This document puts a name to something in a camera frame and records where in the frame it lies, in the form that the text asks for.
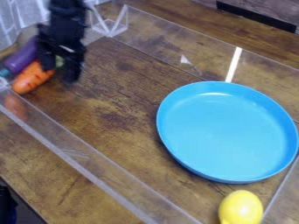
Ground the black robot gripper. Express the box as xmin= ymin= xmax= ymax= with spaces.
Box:
xmin=38 ymin=5 xmax=89 ymax=85

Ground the orange toy carrot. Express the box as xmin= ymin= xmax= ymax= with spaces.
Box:
xmin=12 ymin=56 xmax=65 ymax=95

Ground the purple toy eggplant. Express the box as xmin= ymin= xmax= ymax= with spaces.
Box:
xmin=0 ymin=36 xmax=38 ymax=77

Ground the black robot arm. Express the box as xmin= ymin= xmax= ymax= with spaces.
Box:
xmin=36 ymin=0 xmax=89 ymax=85

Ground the blue plastic plate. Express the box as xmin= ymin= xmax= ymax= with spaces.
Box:
xmin=157 ymin=81 xmax=299 ymax=184

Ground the yellow toy lemon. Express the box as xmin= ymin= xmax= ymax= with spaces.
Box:
xmin=219 ymin=190 xmax=265 ymax=224

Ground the clear acrylic corner bracket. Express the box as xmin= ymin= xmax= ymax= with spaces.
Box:
xmin=87 ymin=0 xmax=129 ymax=38

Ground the clear acrylic enclosure wall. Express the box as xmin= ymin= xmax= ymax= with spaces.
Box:
xmin=0 ymin=2 xmax=299 ymax=224

